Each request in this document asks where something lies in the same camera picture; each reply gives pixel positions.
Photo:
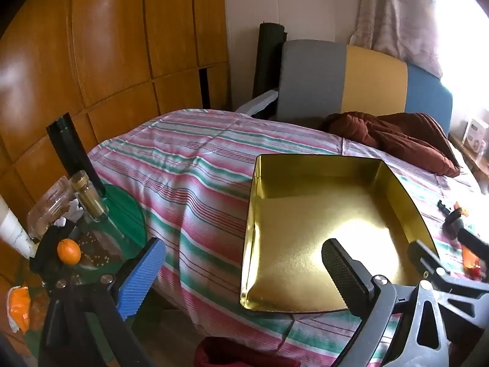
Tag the white tube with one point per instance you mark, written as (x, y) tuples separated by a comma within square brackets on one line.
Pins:
[(11, 229)]

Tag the gold tin box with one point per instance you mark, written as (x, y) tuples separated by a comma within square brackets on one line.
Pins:
[(305, 237)]

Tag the black tube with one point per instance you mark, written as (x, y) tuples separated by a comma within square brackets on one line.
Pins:
[(72, 149)]

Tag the black rolled mat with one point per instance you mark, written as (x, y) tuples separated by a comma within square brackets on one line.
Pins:
[(267, 61)]

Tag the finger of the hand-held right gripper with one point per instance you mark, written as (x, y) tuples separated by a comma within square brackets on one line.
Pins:
[(454, 223), (424, 260)]

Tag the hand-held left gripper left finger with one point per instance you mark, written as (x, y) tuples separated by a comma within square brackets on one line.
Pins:
[(139, 279)]

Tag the white box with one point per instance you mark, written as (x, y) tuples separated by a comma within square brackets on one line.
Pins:
[(475, 137)]

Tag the small orange fruit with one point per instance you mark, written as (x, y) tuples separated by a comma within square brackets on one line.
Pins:
[(68, 251)]

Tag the orange packet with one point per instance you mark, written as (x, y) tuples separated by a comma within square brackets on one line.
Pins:
[(19, 306)]

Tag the dark red cloth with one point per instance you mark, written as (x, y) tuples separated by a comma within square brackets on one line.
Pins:
[(214, 351)]

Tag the white plastic bar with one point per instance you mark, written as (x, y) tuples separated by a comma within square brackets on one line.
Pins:
[(259, 101)]

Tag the grey yellow blue headboard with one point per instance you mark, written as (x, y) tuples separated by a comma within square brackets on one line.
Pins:
[(374, 80)]

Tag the wooden bedside shelf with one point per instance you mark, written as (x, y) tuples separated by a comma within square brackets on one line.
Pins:
[(477, 164)]

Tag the orange plastic piece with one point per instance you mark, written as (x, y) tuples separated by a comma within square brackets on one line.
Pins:
[(470, 258)]

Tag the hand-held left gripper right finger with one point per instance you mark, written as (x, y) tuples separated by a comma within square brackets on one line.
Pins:
[(342, 271)]

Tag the pale patterned curtain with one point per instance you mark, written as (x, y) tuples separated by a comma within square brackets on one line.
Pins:
[(393, 15)]

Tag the black holder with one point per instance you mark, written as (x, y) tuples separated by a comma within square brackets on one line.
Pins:
[(46, 252)]

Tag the striped bedsheet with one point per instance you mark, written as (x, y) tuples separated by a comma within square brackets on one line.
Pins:
[(183, 153)]

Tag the clear plastic container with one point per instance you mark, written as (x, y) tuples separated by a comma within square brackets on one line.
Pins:
[(49, 206)]

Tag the red metallic object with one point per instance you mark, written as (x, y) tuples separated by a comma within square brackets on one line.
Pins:
[(475, 273)]

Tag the brown quilted cloth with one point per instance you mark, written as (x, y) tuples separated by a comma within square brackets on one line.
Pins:
[(401, 133)]

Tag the green glass round table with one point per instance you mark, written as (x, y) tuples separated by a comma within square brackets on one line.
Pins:
[(122, 206)]

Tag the glass bottle with gold cap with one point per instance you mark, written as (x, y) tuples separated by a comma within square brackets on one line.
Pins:
[(89, 198)]

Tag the wooden wardrobe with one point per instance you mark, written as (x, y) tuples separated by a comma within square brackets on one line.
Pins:
[(114, 46)]

